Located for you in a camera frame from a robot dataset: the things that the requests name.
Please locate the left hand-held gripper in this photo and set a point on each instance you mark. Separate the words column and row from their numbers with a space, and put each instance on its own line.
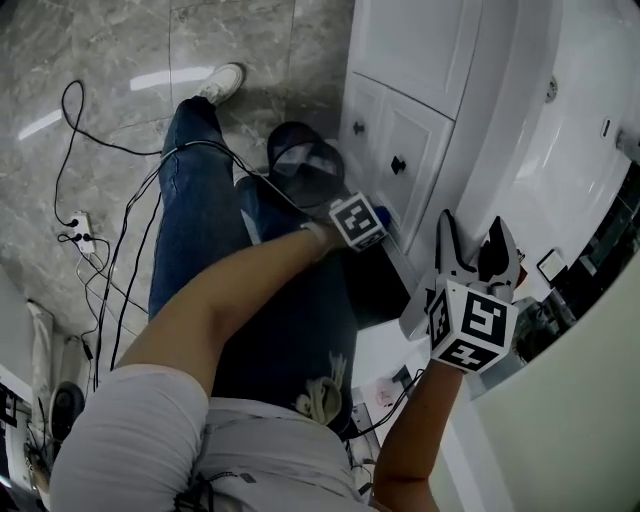
column 355, row 222

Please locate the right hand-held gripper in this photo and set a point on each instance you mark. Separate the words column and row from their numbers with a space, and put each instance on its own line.
column 475, row 325

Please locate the person's right forearm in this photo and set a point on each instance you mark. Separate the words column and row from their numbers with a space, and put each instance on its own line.
column 415, row 435

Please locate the person's left forearm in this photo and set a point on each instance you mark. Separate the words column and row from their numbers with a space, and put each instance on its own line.
column 210, row 310

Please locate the black waste bin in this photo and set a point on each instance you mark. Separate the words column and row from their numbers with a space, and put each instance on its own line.
column 305, row 170

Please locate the black soap dispenser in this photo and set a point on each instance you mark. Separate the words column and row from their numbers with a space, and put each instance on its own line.
column 551, row 264

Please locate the white bathtub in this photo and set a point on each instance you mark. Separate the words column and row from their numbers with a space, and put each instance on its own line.
column 380, row 350

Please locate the person's blue jeans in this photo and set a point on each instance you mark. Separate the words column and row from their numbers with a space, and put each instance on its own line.
column 200, row 210

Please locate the chrome sink drain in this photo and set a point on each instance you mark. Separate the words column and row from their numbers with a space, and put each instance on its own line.
column 552, row 89

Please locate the person's white shoe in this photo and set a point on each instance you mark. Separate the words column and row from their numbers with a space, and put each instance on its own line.
column 222, row 82

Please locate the white power strip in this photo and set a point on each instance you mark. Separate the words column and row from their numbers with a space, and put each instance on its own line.
column 81, row 231

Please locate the person's grey shirt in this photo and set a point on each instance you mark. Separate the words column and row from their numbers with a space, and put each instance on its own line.
column 135, row 440

